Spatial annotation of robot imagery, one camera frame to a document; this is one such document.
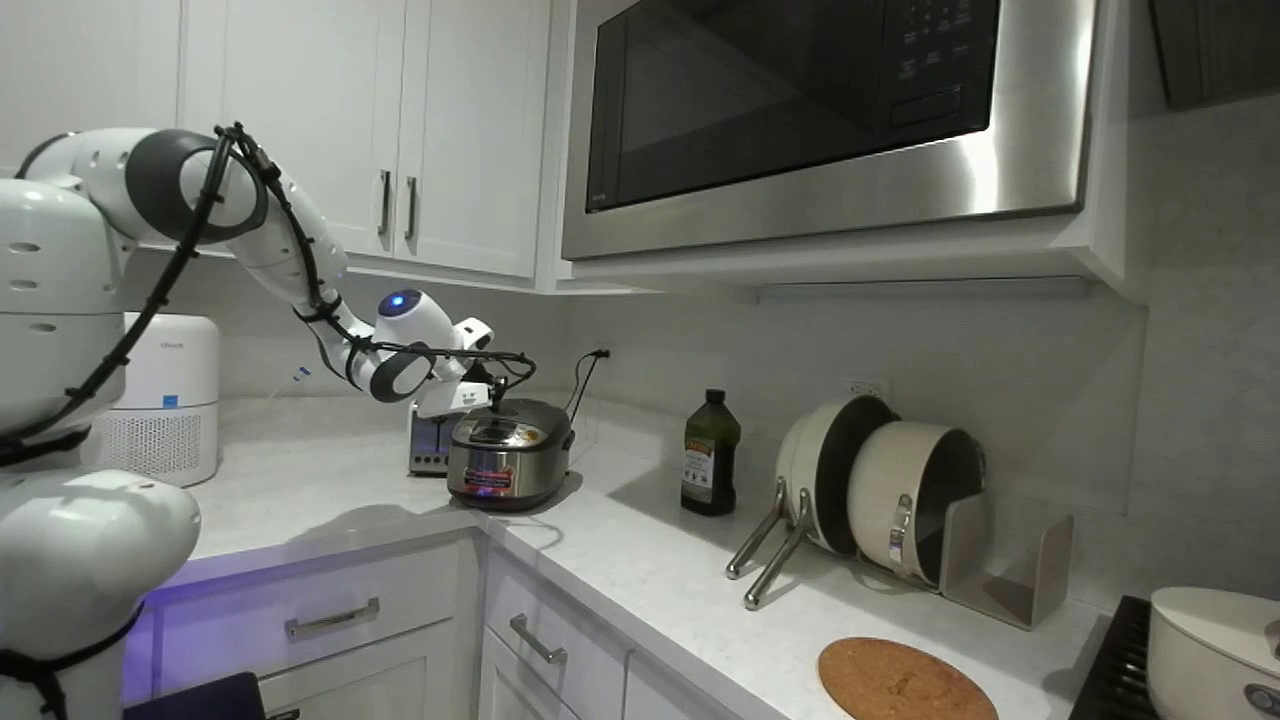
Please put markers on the cream pot on stove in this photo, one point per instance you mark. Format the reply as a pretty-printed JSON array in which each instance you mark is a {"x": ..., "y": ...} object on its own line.
[{"x": 1213, "y": 652}]

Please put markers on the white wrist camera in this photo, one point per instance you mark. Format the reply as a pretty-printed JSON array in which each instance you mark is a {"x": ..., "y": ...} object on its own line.
[{"x": 471, "y": 362}]

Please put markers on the grey pan rack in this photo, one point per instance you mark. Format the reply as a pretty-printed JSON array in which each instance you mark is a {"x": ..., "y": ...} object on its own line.
[{"x": 1005, "y": 576}]

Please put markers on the white upper cabinets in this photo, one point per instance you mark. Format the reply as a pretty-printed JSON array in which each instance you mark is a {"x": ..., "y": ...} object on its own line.
[{"x": 418, "y": 125}]

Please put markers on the black stove top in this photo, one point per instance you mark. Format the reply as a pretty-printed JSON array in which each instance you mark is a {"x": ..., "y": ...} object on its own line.
[{"x": 1116, "y": 679}]

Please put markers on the dark blue chair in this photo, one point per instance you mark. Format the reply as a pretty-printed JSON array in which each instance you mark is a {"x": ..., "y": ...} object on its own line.
[{"x": 235, "y": 697}]

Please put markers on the stainless steel microwave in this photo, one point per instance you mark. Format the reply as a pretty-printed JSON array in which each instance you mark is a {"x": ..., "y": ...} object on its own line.
[{"x": 731, "y": 120}]

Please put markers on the white cabinets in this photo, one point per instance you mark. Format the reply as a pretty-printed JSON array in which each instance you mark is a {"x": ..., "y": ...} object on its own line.
[
  {"x": 418, "y": 634},
  {"x": 418, "y": 125}
]

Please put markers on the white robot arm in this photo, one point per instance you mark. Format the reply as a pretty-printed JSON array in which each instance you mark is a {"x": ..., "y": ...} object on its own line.
[{"x": 82, "y": 549}]

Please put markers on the dark olive oil bottle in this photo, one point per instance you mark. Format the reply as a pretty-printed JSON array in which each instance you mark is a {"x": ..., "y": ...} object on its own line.
[{"x": 709, "y": 451}]

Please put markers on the white lower cabinets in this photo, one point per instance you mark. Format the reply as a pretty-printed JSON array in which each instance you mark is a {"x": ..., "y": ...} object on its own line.
[{"x": 418, "y": 634}]

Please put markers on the cream frying pan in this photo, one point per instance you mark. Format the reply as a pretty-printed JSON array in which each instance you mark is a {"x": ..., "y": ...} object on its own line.
[{"x": 810, "y": 489}]

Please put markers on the white air purifier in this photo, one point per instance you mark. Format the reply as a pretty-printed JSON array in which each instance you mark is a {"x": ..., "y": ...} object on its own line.
[{"x": 166, "y": 427}]

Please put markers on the stainless steel rice cooker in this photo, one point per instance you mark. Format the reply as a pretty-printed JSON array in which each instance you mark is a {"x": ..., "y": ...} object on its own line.
[{"x": 509, "y": 456}]

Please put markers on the round cork trivet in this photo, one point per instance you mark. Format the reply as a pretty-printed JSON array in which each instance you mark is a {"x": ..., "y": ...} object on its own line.
[{"x": 893, "y": 682}]

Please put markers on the cream saucepan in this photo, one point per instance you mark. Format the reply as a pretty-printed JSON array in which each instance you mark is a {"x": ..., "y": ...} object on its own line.
[{"x": 904, "y": 478}]

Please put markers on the black range hood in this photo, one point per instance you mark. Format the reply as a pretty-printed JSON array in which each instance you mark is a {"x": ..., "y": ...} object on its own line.
[{"x": 1216, "y": 50}]

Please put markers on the small silver kitchen appliance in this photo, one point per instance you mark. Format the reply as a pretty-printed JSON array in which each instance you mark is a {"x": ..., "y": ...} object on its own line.
[{"x": 431, "y": 440}]

